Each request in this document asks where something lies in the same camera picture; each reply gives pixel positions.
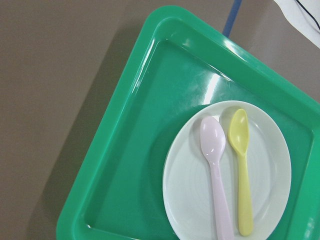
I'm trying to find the white oval plate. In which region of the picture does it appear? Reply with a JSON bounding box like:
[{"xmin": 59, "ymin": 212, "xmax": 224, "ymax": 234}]
[{"xmin": 162, "ymin": 100, "xmax": 292, "ymax": 240}]

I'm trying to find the pink plastic spoon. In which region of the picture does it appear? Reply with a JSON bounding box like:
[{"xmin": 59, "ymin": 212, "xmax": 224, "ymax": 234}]
[{"xmin": 200, "ymin": 116, "xmax": 234, "ymax": 240}]

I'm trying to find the green plastic tray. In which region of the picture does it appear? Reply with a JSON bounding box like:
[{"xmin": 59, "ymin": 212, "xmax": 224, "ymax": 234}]
[{"xmin": 56, "ymin": 6, "xmax": 320, "ymax": 240}]

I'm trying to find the yellow plastic spoon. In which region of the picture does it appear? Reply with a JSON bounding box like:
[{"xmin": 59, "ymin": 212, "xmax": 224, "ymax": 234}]
[{"xmin": 227, "ymin": 108, "xmax": 254, "ymax": 236}]

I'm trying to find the vertical blue tape strip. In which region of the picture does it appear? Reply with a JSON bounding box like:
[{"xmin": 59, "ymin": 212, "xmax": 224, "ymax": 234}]
[{"xmin": 222, "ymin": 0, "xmax": 242, "ymax": 38}]

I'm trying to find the white paper sheet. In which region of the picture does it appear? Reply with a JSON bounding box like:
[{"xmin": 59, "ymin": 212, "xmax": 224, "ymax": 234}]
[{"xmin": 274, "ymin": 0, "xmax": 320, "ymax": 48}]

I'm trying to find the thin black cable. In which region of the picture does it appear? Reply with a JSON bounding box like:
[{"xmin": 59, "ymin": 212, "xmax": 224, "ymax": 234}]
[{"xmin": 295, "ymin": 0, "xmax": 320, "ymax": 31}]

